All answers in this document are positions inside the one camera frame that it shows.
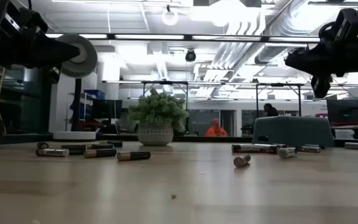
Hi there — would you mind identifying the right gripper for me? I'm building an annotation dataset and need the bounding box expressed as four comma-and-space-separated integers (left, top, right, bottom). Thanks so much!
284, 39, 358, 99

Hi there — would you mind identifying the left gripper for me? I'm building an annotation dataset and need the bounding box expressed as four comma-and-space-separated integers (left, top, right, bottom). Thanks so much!
0, 30, 81, 84

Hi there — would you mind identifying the white desk lamp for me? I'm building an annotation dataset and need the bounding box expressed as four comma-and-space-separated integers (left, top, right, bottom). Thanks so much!
52, 33, 98, 141

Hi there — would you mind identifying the blue storage crate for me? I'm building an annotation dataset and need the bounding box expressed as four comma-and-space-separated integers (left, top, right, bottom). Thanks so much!
83, 89, 106, 100

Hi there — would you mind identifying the person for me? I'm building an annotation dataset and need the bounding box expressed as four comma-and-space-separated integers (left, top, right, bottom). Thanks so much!
204, 118, 229, 138
263, 103, 280, 118

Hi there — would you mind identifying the black computer monitor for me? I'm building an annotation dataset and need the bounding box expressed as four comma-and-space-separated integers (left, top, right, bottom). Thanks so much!
326, 99, 358, 124
91, 99, 123, 120

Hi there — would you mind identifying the blue-grey plastic bin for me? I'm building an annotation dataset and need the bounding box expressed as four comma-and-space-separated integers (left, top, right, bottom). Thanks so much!
252, 116, 335, 148

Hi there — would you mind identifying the potted green succulent plant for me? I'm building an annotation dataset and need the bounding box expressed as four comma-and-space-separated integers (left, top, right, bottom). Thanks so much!
128, 88, 190, 147

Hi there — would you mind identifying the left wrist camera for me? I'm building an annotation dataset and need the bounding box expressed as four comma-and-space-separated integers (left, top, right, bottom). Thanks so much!
0, 6, 50, 35

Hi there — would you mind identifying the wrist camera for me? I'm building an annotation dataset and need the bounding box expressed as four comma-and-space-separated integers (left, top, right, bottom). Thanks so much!
0, 6, 50, 35
334, 7, 358, 41

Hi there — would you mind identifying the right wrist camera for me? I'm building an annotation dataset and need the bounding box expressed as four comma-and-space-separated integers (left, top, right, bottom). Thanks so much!
334, 7, 358, 41

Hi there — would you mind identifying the hanging black camera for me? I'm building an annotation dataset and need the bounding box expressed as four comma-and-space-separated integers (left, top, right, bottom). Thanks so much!
185, 49, 197, 63

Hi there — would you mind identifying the round ceiling ring light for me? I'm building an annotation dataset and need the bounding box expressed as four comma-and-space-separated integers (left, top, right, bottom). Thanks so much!
161, 5, 180, 27

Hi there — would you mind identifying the black background rig frame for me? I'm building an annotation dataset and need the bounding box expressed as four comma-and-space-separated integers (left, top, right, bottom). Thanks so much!
101, 80, 306, 119

